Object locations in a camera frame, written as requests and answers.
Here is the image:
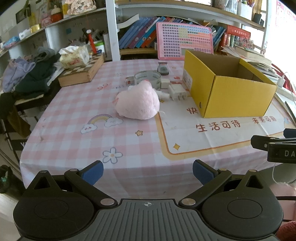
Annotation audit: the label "red pen toy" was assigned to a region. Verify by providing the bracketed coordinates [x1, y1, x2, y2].
[82, 28, 97, 54]

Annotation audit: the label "tissue pack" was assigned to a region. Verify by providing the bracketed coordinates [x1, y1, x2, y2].
[59, 45, 90, 69]

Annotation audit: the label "pink learning tablet board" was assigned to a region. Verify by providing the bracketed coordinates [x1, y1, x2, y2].
[156, 22, 214, 60]

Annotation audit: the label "small white usb charger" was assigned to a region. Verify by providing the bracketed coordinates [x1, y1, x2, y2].
[161, 78, 171, 89]

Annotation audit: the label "white bookshelf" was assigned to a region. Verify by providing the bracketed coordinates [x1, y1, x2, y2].
[0, 0, 270, 62]

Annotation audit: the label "pink plush toy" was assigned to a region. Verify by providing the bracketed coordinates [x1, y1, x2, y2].
[114, 80, 160, 120]

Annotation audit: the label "red books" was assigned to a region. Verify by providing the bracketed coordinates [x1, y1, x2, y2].
[219, 23, 251, 47]

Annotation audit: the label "large white charger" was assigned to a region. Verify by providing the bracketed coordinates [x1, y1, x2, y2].
[168, 84, 188, 101]

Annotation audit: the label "clear tape roll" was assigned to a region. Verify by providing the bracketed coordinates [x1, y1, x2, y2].
[134, 70, 161, 90]

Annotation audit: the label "staples box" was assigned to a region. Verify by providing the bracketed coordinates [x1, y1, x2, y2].
[125, 76, 135, 86]

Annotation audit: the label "yellow cardboard box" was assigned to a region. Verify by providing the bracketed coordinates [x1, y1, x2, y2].
[183, 50, 277, 118]

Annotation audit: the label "red bag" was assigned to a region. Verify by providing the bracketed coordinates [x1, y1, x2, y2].
[272, 64, 295, 94]

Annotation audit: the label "pile of clothes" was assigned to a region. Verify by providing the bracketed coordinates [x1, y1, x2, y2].
[2, 47, 61, 93]

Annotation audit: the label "row of blue books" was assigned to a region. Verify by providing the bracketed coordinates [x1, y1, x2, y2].
[118, 15, 176, 49]

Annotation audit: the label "wooden chess box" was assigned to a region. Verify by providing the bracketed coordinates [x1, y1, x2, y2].
[58, 54, 105, 87]

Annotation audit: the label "stack of papers and books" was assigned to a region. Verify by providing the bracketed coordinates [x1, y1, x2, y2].
[222, 46, 280, 80]

